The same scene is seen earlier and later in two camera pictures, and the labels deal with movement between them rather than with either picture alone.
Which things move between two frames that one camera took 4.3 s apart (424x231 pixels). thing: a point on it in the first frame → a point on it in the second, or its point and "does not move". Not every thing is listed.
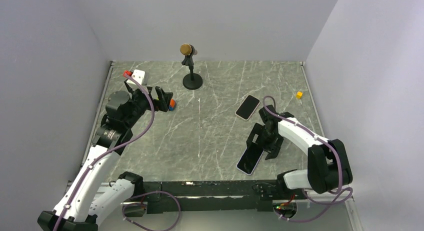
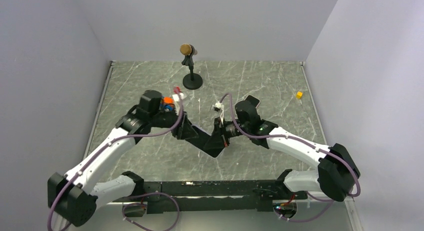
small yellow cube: (299, 95) does not move
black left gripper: (162, 103) → (186, 130)
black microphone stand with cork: (191, 81) does not move
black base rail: (257, 195) does not move
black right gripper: (272, 149) → (219, 138)
